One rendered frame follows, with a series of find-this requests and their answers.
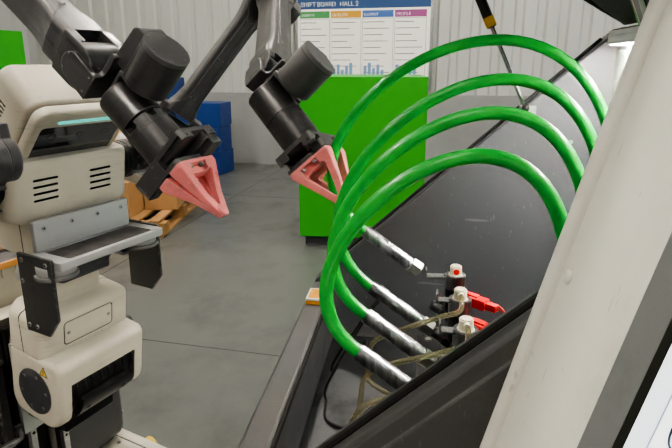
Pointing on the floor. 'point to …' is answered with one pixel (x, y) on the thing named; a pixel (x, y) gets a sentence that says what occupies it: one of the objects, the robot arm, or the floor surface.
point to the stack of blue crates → (214, 110)
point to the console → (599, 252)
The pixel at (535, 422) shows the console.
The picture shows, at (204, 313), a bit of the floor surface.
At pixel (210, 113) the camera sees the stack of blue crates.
